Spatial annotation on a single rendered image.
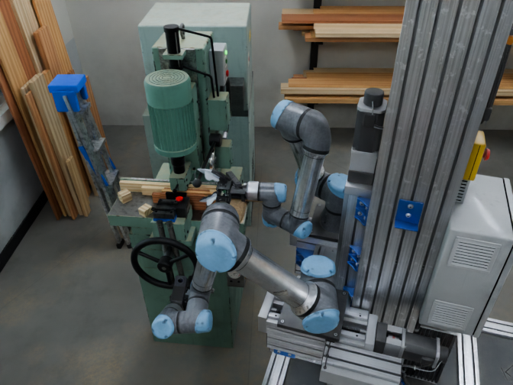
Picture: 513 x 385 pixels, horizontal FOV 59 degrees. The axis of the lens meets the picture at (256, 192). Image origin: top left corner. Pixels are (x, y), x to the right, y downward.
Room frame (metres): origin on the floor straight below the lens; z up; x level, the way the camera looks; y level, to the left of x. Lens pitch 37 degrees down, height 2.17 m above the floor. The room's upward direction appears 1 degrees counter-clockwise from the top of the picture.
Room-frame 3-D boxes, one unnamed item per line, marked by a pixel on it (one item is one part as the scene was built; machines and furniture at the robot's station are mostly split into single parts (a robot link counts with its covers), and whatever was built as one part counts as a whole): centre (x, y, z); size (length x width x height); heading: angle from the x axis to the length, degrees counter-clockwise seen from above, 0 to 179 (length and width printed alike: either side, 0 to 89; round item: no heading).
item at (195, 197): (1.57, 0.32, 0.94); 0.20 x 0.01 x 0.08; 83
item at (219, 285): (1.77, 0.32, 0.35); 0.58 x 0.45 x 0.71; 173
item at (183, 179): (1.67, 0.33, 0.99); 0.14 x 0.07 x 0.09; 173
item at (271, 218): (1.41, -0.07, 0.99); 0.11 x 0.08 x 0.11; 48
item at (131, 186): (1.67, 0.33, 0.92); 0.60 x 0.02 x 0.05; 83
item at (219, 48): (1.96, 0.16, 1.40); 0.10 x 0.06 x 0.16; 173
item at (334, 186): (1.56, -0.35, 0.98); 0.13 x 0.12 x 0.14; 48
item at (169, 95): (1.65, 0.34, 1.32); 0.18 x 0.18 x 0.31
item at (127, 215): (1.55, 0.34, 0.87); 0.61 x 0.30 x 0.06; 83
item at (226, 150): (1.82, 0.16, 1.02); 0.09 x 0.07 x 0.12; 83
